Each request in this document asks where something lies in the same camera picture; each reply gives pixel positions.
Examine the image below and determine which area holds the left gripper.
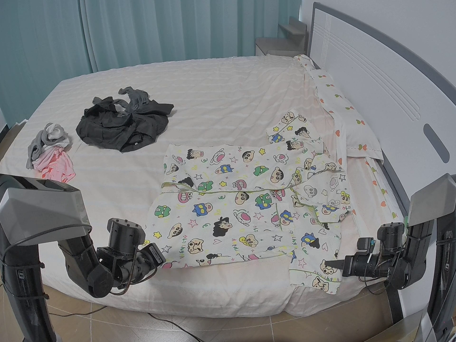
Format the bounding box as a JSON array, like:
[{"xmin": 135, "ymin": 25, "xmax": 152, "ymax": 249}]
[{"xmin": 117, "ymin": 242, "xmax": 165, "ymax": 285}]

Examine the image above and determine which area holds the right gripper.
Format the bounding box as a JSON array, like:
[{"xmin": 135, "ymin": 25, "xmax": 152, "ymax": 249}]
[{"xmin": 322, "ymin": 254, "xmax": 380, "ymax": 279}]

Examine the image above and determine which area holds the white printed pyjama top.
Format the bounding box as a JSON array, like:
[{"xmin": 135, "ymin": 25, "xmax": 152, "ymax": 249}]
[{"xmin": 144, "ymin": 110, "xmax": 357, "ymax": 295}]

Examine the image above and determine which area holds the white printed pillow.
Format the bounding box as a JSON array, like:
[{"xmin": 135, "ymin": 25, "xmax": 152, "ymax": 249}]
[{"xmin": 294, "ymin": 54, "xmax": 385, "ymax": 161}]

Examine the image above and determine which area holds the black garment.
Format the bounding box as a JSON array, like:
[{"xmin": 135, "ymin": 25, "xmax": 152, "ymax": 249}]
[{"xmin": 76, "ymin": 96, "xmax": 175, "ymax": 153}]

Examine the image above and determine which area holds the grey and white garment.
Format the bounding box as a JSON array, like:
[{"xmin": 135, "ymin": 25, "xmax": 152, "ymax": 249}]
[{"xmin": 27, "ymin": 123, "xmax": 72, "ymax": 170}]

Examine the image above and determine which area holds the bed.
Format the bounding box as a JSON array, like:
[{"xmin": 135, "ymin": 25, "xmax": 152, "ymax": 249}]
[{"xmin": 0, "ymin": 1, "xmax": 456, "ymax": 320}]

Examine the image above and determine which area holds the grey bedside table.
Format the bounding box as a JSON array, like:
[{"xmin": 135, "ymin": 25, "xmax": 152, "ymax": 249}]
[{"xmin": 255, "ymin": 16, "xmax": 308, "ymax": 56}]

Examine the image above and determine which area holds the blue-green curtain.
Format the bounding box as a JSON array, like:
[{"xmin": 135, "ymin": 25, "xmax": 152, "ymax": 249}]
[
  {"xmin": 0, "ymin": 0, "xmax": 95, "ymax": 120},
  {"xmin": 80, "ymin": 0, "xmax": 303, "ymax": 74}
]

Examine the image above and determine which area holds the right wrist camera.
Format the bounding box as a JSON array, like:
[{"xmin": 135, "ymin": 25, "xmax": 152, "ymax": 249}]
[{"xmin": 357, "ymin": 237, "xmax": 377, "ymax": 257}]

